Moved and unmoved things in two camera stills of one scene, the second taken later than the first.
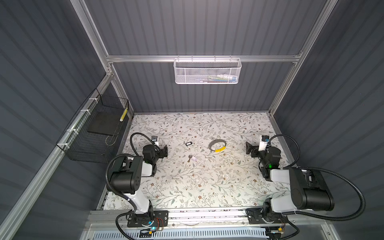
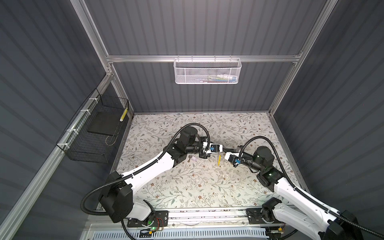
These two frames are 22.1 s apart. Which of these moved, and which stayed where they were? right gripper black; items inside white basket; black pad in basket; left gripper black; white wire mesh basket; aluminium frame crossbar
Moved: left gripper black; right gripper black
Stayed: black pad in basket; aluminium frame crossbar; white wire mesh basket; items inside white basket
